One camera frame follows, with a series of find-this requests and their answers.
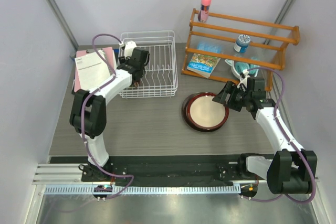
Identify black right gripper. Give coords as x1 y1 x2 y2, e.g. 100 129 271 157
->
213 81 251 112

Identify dark red cream plate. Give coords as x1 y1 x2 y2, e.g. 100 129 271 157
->
186 92 229 132

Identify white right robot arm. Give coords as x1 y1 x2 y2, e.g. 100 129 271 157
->
213 70 317 197

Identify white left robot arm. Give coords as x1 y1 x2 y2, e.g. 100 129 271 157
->
69 41 150 182

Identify orange wooden shelf rack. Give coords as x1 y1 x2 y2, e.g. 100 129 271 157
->
181 9 300 91

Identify teal cat ear headphones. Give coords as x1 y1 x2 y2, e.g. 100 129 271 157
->
225 59 259 80

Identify blue paperback book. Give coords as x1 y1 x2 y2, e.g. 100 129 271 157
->
187 54 220 78

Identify dark blue notebook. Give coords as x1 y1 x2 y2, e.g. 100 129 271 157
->
113 49 120 64

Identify clear blue plastic box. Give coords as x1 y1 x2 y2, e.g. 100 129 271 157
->
196 41 222 54

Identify blue lidded jar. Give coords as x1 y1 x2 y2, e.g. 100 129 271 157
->
234 34 251 54

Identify pink capped bottle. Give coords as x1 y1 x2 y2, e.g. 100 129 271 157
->
198 0 212 23

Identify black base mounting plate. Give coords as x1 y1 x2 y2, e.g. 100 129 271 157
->
78 154 257 187

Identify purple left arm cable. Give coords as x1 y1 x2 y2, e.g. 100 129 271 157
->
80 33 134 200

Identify white wire dish rack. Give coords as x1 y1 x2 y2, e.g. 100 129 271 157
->
119 30 178 99

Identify white slotted cable duct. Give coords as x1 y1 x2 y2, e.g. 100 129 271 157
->
44 184 241 196

